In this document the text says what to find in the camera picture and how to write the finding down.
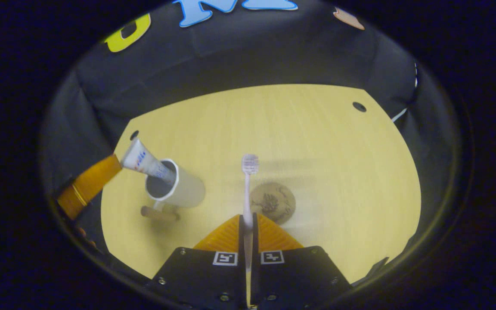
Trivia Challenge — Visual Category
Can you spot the white cup with wooden handle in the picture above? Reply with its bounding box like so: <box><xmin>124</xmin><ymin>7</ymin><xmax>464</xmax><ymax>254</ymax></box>
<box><xmin>140</xmin><ymin>158</ymin><xmax>206</xmax><ymax>222</ymax></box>

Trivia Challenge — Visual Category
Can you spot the pale pink toothbrush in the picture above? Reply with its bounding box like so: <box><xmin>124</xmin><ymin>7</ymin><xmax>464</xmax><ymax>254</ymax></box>
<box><xmin>242</xmin><ymin>154</ymin><xmax>260</xmax><ymax>273</ymax></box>

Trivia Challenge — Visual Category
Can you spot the round wooden coaster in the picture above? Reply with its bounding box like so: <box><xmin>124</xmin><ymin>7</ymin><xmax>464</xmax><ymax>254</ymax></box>
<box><xmin>249</xmin><ymin>182</ymin><xmax>297</xmax><ymax>225</ymax></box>

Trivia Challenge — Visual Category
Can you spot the light wooden desktop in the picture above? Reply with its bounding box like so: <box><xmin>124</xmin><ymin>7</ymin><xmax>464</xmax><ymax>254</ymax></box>
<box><xmin>101</xmin><ymin>84</ymin><xmax>422</xmax><ymax>285</ymax></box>

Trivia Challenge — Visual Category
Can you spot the white cable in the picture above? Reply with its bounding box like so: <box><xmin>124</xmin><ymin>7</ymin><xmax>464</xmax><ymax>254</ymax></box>
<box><xmin>391</xmin><ymin>62</ymin><xmax>419</xmax><ymax>123</ymax></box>

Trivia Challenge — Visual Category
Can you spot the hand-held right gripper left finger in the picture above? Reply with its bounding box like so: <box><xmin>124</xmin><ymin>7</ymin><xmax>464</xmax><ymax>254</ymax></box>
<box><xmin>145</xmin><ymin>213</ymin><xmax>248</xmax><ymax>310</ymax></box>

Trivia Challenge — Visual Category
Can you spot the white toothpaste tube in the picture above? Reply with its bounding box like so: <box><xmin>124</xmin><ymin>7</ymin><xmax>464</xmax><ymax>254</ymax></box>
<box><xmin>120</xmin><ymin>138</ymin><xmax>175</xmax><ymax>183</ymax></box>

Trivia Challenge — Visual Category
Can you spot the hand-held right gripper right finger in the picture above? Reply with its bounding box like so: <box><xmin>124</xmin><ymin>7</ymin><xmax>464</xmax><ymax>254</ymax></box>
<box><xmin>250</xmin><ymin>212</ymin><xmax>354</xmax><ymax>308</ymax></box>

